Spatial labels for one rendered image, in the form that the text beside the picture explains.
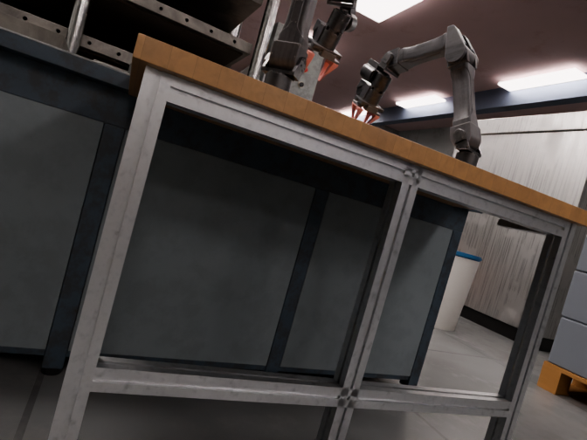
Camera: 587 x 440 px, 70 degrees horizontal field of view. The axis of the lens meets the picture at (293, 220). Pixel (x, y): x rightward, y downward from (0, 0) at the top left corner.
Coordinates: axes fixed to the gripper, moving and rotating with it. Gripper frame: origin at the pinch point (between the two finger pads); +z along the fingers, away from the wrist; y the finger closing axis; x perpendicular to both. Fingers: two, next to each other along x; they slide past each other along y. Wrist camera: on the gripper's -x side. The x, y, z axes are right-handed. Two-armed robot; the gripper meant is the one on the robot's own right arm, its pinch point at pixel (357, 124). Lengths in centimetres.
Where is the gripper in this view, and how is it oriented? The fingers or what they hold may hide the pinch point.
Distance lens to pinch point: 161.8
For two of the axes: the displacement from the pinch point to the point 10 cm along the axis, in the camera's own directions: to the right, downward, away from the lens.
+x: 2.6, 5.8, -7.7
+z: -4.3, 7.8, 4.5
